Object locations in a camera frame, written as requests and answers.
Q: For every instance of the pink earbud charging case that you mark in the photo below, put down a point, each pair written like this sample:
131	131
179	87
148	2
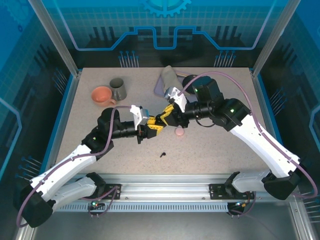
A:
179	132

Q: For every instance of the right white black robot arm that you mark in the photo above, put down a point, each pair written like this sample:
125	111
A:
262	140

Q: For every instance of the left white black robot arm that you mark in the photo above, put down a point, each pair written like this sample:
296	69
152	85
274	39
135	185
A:
62	167

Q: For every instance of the lavender plastic tray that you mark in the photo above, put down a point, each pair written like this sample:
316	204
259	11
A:
158	88

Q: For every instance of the black round plate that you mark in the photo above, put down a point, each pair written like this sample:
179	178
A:
186	83

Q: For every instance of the beige folded cloth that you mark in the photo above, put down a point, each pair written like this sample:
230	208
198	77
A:
170	77

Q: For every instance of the grey ceramic mug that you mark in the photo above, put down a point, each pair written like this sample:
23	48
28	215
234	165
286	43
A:
120	93

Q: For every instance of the wooden utensil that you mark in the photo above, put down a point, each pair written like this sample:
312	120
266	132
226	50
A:
181	74

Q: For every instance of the orange ceramic cup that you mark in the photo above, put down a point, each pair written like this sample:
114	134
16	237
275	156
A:
101	95

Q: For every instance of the small connector with LED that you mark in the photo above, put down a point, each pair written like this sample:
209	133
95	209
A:
94	203
241	203

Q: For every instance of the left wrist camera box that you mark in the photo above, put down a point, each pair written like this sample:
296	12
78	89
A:
143	116

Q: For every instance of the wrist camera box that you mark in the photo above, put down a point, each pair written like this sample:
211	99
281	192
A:
143	116
178	100

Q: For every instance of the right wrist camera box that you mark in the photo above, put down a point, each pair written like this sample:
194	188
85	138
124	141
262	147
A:
178	100

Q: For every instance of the aluminium mounting rail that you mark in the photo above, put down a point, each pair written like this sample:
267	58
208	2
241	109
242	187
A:
162	186

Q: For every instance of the blue table side rail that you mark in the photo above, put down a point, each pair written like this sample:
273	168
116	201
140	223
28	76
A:
62	112
270	112

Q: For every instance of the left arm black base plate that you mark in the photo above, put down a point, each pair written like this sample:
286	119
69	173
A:
113	196

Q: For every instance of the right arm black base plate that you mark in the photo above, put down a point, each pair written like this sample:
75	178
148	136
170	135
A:
217	191

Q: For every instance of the aluminium frame post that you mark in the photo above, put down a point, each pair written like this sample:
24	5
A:
56	37
273	37

